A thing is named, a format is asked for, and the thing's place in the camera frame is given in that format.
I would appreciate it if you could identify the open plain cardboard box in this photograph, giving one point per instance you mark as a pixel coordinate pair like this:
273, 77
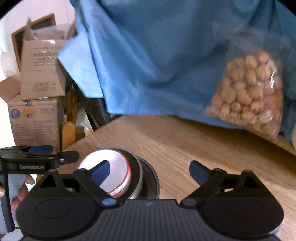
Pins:
41, 74

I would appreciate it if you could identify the black plastic crate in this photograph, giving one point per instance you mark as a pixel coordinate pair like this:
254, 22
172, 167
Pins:
94, 111

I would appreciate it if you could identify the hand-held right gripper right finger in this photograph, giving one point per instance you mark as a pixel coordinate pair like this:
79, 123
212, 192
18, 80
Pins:
200, 172

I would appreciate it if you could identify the large deep steel plate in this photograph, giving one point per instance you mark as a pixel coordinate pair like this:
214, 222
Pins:
151, 183

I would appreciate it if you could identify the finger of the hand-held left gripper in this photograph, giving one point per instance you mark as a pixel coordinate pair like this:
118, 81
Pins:
39, 149
67, 157

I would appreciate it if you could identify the deep steel bowl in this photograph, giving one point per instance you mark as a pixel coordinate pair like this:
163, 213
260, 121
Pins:
136, 176

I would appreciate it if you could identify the wooden desktop shelf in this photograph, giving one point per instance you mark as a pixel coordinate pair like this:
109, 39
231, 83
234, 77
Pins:
286, 142

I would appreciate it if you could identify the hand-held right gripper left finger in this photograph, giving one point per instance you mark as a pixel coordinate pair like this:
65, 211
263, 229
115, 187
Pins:
100, 172

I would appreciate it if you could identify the brown wooden door frame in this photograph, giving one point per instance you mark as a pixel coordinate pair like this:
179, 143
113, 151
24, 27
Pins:
34, 23

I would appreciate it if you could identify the yellow wooden board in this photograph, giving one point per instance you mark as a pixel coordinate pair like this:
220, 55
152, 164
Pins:
69, 136

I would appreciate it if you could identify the printed cardboard box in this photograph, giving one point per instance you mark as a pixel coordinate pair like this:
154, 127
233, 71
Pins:
32, 125

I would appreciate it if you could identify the plain blue cloth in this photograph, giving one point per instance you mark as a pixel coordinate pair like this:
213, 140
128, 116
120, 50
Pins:
150, 58

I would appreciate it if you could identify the clear bag of puffed snacks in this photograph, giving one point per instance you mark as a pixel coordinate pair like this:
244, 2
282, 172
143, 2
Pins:
245, 97

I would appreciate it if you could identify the person's left hand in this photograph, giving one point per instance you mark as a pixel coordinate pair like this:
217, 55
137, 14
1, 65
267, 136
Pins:
23, 192

